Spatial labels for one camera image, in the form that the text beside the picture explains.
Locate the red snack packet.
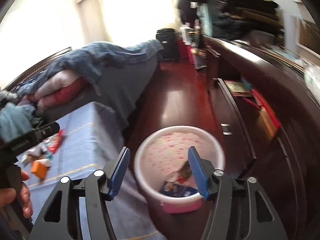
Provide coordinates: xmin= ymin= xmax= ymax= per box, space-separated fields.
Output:
xmin=44 ymin=129 xmax=65 ymax=154

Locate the blue waffle biscuit bag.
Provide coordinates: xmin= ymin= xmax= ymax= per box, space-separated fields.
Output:
xmin=159 ymin=181 xmax=198 ymax=198

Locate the pink white trash bin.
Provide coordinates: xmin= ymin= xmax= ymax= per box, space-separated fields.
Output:
xmin=134 ymin=126 xmax=225 ymax=213

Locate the person's left hand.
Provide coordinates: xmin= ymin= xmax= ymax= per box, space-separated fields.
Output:
xmin=0 ymin=169 xmax=34 ymax=218

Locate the crumpled brown paper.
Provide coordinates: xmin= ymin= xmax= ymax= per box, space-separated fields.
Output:
xmin=20 ymin=153 xmax=39 ymax=165

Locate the orange toy animal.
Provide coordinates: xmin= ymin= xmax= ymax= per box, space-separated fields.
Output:
xmin=30 ymin=161 xmax=48 ymax=180

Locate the teal fleece blanket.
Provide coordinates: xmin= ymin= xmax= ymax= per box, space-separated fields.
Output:
xmin=1 ymin=102 xmax=40 ymax=143

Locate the blue tablecloth with yellow stripes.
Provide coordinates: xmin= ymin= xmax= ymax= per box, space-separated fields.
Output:
xmin=26 ymin=102 xmax=165 ymax=239

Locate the dark wooden dresser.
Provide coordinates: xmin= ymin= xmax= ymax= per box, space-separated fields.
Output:
xmin=204 ymin=36 xmax=319 ymax=239

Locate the dark wooden headboard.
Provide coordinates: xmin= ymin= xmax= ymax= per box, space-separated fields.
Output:
xmin=4 ymin=47 xmax=72 ymax=91

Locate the folded pink red quilt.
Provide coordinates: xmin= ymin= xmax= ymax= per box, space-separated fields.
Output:
xmin=22 ymin=69 xmax=88 ymax=109

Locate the dark blue bed cover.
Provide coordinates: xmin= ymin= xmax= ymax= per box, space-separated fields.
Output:
xmin=17 ymin=40 xmax=163 ymax=129

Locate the black suitcase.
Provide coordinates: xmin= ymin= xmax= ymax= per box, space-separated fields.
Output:
xmin=156 ymin=28 xmax=180 ymax=61

